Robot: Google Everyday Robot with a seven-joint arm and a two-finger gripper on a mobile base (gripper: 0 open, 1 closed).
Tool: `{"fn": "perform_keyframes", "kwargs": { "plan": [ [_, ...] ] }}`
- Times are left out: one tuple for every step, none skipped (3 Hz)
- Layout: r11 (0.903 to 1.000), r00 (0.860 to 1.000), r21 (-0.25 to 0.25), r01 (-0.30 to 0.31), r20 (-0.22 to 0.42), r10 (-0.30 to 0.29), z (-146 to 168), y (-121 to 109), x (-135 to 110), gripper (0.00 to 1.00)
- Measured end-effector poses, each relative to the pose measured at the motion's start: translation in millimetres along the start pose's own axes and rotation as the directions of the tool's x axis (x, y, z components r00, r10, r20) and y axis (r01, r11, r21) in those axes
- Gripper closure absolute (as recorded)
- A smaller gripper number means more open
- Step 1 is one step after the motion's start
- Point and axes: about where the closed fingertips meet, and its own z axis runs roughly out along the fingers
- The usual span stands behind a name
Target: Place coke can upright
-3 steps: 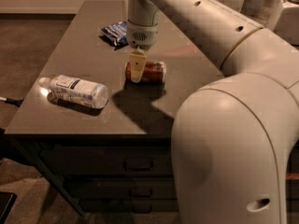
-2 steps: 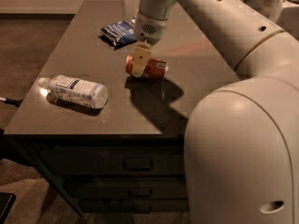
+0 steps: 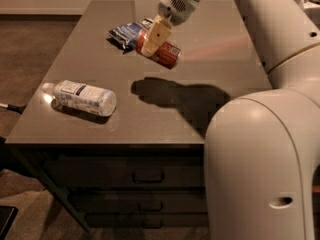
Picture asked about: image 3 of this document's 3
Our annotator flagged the clear plastic water bottle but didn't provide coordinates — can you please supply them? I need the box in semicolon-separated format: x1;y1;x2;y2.
42;80;117;117

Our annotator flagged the black handled floor tool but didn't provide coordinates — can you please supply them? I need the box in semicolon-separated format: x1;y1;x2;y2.
0;103;26;114

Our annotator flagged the black object on floor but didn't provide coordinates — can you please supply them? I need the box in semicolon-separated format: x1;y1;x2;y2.
0;206;18;240

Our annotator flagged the dark drawer cabinet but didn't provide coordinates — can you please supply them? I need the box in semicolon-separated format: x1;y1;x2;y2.
12;145;208;230

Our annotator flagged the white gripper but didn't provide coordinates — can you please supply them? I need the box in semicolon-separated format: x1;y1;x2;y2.
141;0;199;57

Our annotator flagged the red coke can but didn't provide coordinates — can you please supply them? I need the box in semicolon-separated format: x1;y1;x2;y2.
134;30;181;69

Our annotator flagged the blue chip bag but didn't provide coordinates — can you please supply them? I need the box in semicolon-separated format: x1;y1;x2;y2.
108;18;153;50

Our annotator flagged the top left drawer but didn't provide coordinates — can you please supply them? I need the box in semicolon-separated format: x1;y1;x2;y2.
44;157;203;189

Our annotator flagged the bottom left drawer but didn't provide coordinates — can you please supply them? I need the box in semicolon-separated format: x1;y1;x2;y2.
85;213;208;229

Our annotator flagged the drawer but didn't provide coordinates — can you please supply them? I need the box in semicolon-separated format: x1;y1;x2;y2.
68;191;207;213
44;157;203;189
85;213;208;229

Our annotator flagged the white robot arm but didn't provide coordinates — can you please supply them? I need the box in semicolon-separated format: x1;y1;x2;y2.
204;0;320;240

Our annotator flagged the middle left drawer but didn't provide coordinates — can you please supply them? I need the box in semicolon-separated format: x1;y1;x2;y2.
68;191;207;213

